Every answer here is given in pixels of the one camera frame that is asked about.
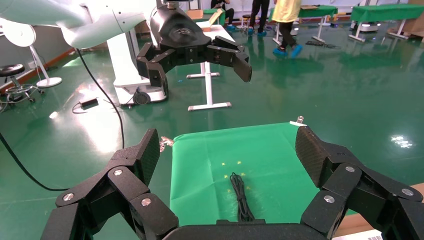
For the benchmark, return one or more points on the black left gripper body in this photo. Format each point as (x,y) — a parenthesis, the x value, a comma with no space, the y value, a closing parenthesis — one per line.
(179,33)

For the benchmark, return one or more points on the person in yellow coat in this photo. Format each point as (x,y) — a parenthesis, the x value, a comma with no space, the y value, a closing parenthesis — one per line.
(286,13)

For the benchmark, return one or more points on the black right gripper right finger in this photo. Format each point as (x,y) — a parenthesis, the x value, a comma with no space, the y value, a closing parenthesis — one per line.
(341,185)

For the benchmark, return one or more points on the green tablecloth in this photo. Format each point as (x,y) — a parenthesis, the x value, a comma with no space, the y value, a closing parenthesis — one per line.
(205,185)

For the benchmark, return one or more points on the white paper manual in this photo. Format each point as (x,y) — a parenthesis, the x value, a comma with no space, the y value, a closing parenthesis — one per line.
(361,236)

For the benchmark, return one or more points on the seated person in black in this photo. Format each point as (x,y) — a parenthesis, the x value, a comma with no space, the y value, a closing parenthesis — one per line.
(225,11)

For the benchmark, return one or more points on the small white robot base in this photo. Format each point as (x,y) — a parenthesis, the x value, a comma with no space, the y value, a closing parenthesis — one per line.
(369,27)

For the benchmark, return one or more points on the white floor stand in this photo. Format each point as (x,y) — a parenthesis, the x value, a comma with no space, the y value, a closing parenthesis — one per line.
(20,34)

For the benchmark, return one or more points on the white table frame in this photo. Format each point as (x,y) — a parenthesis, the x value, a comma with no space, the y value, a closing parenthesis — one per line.
(208,82)

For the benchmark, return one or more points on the black round stool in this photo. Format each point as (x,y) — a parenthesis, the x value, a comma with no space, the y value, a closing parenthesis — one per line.
(13,71)

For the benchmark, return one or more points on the metal tablecloth clip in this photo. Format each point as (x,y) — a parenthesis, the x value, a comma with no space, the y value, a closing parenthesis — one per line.
(298,121)
(165,143)

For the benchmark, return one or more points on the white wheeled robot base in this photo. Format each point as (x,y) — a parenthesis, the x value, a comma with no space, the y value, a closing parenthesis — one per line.
(126,66)

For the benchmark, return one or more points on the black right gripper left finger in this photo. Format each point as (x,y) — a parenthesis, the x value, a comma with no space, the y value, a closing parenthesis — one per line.
(129,185)

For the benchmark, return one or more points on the brown cardboard box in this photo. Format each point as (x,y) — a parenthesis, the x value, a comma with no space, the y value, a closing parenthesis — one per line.
(364,218)

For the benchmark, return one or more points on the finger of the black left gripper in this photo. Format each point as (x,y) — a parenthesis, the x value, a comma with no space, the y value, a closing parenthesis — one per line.
(154,63)
(232,56)

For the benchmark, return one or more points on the black power adapter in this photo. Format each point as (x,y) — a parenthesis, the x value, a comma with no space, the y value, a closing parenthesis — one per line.
(88,102)

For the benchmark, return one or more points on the standing person black trousers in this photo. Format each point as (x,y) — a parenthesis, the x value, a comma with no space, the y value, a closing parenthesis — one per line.
(260,13)

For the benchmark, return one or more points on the large cardboard carton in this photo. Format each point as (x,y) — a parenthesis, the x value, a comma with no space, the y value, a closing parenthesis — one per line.
(414,24)

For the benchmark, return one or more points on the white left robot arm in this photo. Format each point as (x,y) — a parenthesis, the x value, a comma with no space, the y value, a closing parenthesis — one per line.
(82,20)

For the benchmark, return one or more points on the open cardboard carton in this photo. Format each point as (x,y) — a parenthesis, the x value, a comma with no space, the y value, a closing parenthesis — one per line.
(198,16)

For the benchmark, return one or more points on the table with green cloth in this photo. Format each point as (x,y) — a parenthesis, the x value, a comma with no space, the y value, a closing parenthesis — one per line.
(318,11)
(384,12)

